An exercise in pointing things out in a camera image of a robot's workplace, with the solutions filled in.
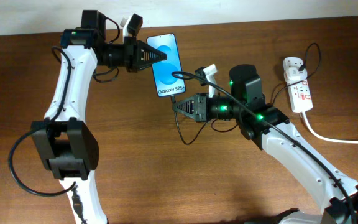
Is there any blue screen smartphone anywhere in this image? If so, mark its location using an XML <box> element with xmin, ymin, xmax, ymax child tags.
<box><xmin>147</xmin><ymin>33</ymin><xmax>186</xmax><ymax>97</ymax></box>

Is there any black charger cable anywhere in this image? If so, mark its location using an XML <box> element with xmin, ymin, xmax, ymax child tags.
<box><xmin>169</xmin><ymin>42</ymin><xmax>322</xmax><ymax>146</ymax></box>

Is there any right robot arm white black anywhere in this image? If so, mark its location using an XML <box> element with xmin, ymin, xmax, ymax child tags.
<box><xmin>172</xmin><ymin>64</ymin><xmax>358</xmax><ymax>223</ymax></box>

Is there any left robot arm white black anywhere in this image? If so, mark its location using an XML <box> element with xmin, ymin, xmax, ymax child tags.
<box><xmin>32</xmin><ymin>10</ymin><xmax>167</xmax><ymax>223</ymax></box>

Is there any white usb charger plug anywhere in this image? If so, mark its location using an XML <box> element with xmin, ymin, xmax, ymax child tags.
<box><xmin>284</xmin><ymin>67</ymin><xmax>308</xmax><ymax>83</ymax></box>

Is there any white power strip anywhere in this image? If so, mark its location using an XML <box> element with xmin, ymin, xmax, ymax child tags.
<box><xmin>283</xmin><ymin>57</ymin><xmax>313</xmax><ymax>113</ymax></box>

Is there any white power strip cord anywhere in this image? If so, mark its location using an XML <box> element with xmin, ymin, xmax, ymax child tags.
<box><xmin>300</xmin><ymin>111</ymin><xmax>358</xmax><ymax>146</ymax></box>

